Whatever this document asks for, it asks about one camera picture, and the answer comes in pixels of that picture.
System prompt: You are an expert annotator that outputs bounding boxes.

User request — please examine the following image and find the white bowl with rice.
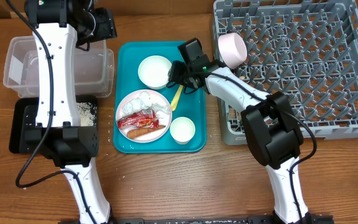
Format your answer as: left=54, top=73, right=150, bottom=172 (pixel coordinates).
left=138, top=55, right=172, bottom=90

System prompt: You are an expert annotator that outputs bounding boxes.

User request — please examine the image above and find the pink bowl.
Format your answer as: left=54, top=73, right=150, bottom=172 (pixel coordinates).
left=218, top=33, right=247, bottom=69

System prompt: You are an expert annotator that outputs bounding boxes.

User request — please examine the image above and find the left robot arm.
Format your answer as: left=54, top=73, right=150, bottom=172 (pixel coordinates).
left=7, top=0, right=117, bottom=223

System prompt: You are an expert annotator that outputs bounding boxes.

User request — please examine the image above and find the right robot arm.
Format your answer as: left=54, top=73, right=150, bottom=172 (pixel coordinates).
left=167, top=37, right=313, bottom=223

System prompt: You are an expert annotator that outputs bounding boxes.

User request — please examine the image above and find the yellow plastic spoon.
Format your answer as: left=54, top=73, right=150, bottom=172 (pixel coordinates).
left=170, top=85, right=183, bottom=111

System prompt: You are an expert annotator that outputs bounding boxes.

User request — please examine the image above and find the clear plastic bin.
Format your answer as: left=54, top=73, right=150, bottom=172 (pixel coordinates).
left=3, top=36, right=114, bottom=98

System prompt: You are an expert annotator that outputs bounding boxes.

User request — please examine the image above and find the crumpled white tissue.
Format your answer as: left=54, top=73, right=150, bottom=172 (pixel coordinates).
left=122, top=91, right=171, bottom=115

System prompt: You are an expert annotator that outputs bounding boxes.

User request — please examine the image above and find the small white cup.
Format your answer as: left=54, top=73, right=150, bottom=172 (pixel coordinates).
left=170, top=117, right=196, bottom=144

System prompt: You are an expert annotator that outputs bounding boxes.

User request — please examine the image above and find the teal plastic tray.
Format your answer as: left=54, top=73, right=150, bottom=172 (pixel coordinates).
left=113, top=41, right=207, bottom=153

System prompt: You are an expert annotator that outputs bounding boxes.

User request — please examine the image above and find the red snack wrapper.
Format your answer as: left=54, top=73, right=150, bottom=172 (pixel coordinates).
left=116, top=109, right=159, bottom=128

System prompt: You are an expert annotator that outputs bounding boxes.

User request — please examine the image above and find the brown sausage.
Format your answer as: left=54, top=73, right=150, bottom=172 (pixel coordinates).
left=127, top=125, right=165, bottom=139

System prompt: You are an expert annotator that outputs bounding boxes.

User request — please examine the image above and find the black tray bin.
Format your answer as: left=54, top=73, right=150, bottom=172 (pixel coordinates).
left=9, top=95, right=98, bottom=154

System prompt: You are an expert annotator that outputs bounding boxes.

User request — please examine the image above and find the spilled rice pile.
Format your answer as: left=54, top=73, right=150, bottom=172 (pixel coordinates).
left=76, top=102, right=97, bottom=126

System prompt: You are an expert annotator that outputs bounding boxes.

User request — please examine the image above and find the grey dish rack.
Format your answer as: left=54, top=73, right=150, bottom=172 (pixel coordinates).
left=212, top=0, right=358, bottom=139

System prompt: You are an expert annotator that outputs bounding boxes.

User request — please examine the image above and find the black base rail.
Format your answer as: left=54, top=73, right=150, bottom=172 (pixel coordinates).
left=58, top=215, right=335, bottom=224

